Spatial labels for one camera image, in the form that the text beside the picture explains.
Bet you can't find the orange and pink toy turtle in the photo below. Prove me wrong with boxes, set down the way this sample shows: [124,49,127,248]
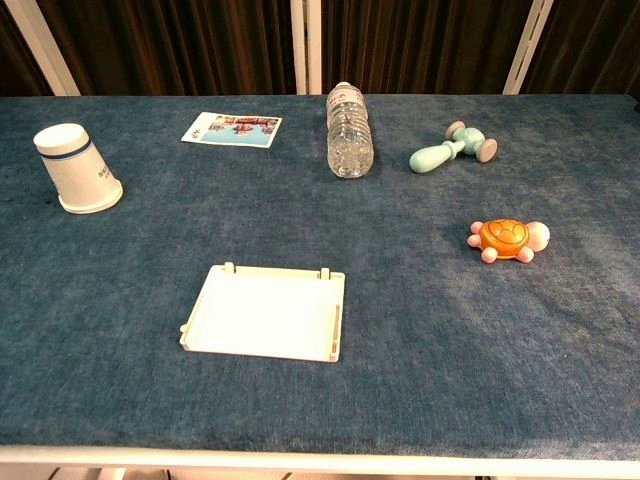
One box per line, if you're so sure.
[467,218,552,264]

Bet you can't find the blue felt table cloth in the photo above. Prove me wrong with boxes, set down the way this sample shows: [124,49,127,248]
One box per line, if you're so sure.
[0,93,640,462]

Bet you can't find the white plastic hinged lid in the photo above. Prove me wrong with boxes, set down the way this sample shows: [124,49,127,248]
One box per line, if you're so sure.
[178,261,347,363]

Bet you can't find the clear plastic water bottle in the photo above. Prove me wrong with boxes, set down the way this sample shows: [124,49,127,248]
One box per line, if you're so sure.
[325,81,376,178]

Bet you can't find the printed picture card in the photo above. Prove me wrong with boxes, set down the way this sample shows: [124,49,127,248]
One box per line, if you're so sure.
[180,111,284,149]

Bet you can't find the mint green toy hammer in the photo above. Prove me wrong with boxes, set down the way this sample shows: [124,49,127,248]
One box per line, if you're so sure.
[408,120,499,174]

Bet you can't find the dark brown curtain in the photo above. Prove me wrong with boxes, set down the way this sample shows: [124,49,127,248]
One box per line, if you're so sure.
[0,0,640,98]

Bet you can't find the white paper cup blue stripe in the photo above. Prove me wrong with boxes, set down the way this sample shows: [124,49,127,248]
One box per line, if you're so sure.
[32,122,124,216]

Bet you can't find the white slotted upright post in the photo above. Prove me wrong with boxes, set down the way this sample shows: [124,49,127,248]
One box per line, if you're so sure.
[289,0,324,96]
[501,0,555,96]
[3,0,82,97]

